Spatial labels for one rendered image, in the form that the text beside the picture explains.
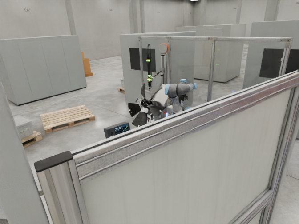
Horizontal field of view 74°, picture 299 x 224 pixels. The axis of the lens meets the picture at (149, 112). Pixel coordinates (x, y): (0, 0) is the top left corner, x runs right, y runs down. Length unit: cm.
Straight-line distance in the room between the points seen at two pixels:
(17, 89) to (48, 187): 735
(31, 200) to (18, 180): 4
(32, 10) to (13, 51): 765
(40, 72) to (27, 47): 86
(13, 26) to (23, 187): 1425
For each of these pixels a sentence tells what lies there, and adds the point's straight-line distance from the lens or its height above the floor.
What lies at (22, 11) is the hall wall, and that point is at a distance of 1481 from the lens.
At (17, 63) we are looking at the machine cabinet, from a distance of 763.
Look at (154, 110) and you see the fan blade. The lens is 265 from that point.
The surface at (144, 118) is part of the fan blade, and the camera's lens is 281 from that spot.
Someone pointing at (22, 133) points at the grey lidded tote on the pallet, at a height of 27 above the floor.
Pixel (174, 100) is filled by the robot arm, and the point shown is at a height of 146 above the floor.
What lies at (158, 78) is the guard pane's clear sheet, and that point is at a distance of 373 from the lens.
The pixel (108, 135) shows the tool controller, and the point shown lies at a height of 120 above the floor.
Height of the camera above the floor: 220
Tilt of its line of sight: 23 degrees down
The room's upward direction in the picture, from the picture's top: 3 degrees counter-clockwise
